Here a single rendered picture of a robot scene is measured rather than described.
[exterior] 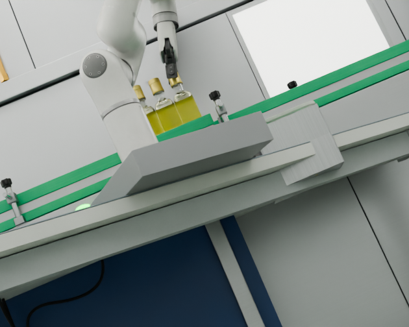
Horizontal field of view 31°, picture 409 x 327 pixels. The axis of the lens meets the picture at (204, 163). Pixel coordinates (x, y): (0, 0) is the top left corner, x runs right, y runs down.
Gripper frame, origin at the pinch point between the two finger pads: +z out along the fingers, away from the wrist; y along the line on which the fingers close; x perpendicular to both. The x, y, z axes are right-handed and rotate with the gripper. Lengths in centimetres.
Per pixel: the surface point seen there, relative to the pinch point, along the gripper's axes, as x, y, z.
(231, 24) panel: 19.6, -12.1, -17.8
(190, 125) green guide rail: 3.7, 13.7, 19.7
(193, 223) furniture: 3, 46, 50
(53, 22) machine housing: -36.5, -15.1, -28.8
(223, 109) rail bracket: 12.9, 16.8, 17.6
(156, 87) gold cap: -5.1, 1.6, 3.5
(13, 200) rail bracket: -45, 16, 34
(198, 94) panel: 6.4, -12.0, 3.1
